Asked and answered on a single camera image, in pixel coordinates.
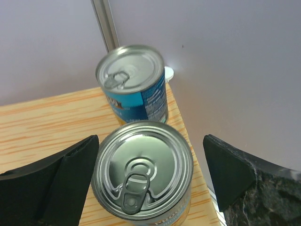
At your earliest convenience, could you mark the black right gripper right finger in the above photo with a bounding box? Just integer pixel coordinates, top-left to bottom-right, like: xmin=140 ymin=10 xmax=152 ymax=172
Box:
xmin=203 ymin=135 xmax=301 ymax=226

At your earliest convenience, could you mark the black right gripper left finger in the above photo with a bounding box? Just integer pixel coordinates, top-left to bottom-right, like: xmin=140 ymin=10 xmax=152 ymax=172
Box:
xmin=0 ymin=135 xmax=99 ymax=226

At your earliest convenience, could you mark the blue soup can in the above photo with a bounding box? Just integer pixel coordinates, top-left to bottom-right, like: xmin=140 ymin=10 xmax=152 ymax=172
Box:
xmin=91 ymin=121 xmax=193 ymax=226
xmin=95 ymin=45 xmax=168 ymax=125

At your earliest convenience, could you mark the white cabinet corner connector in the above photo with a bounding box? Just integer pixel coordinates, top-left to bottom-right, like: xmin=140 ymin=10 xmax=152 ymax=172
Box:
xmin=164 ymin=66 xmax=174 ymax=82

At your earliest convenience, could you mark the aluminium frame rail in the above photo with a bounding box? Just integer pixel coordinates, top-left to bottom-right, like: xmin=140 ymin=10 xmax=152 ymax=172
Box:
xmin=91 ymin=0 xmax=119 ymax=52

